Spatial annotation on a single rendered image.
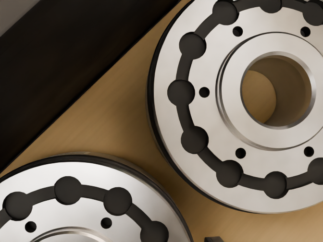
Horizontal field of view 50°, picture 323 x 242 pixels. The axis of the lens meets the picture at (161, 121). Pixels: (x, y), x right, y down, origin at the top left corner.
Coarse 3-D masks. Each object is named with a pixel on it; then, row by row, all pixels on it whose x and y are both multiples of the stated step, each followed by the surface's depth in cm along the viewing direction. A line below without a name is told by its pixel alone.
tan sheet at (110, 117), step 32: (160, 32) 17; (128, 64) 17; (96, 96) 17; (128, 96) 17; (256, 96) 18; (64, 128) 17; (96, 128) 17; (128, 128) 17; (32, 160) 17; (128, 160) 17; (160, 160) 17; (192, 192) 17; (192, 224) 17; (224, 224) 17; (256, 224) 17; (288, 224) 17; (320, 224) 18
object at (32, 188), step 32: (64, 160) 14; (0, 192) 13; (32, 192) 14; (64, 192) 14; (96, 192) 14; (128, 192) 14; (0, 224) 14; (32, 224) 14; (64, 224) 13; (96, 224) 14; (128, 224) 14; (160, 224) 14
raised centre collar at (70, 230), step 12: (60, 228) 13; (72, 228) 13; (84, 228) 14; (36, 240) 13; (48, 240) 13; (60, 240) 13; (72, 240) 13; (84, 240) 13; (96, 240) 13; (108, 240) 14
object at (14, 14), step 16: (0, 0) 7; (16, 0) 7; (32, 0) 7; (48, 0) 7; (0, 16) 7; (16, 16) 7; (32, 16) 7; (0, 32) 7; (16, 32) 7; (0, 48) 7
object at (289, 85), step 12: (264, 60) 15; (276, 60) 15; (264, 72) 17; (276, 72) 16; (288, 72) 15; (276, 84) 17; (288, 84) 16; (300, 84) 15; (276, 96) 18; (288, 96) 16; (300, 96) 15; (276, 108) 17; (288, 108) 16; (300, 108) 15; (276, 120) 16; (288, 120) 15
